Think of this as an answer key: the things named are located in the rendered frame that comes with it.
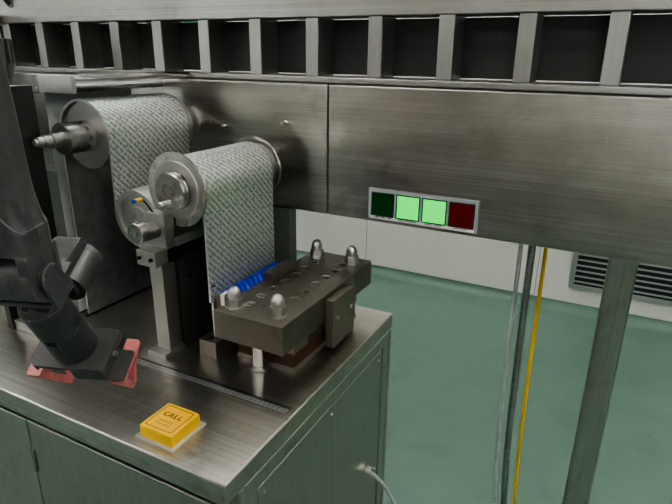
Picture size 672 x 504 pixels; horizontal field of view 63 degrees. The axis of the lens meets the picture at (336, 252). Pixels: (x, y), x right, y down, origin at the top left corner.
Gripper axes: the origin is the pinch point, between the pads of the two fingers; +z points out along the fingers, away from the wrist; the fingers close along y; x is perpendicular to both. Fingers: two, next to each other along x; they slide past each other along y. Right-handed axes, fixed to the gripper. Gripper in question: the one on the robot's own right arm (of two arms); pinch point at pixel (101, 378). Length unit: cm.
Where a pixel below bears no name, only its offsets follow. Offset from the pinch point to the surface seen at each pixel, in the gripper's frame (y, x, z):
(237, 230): -8.6, -42.0, 12.1
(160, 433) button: -6.0, 2.4, 13.0
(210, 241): -5.6, -34.9, 8.0
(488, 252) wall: -101, -208, 204
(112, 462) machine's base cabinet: 6.4, 3.7, 25.4
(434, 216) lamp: -50, -50, 14
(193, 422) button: -10.0, -0.9, 15.4
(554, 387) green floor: -121, -100, 177
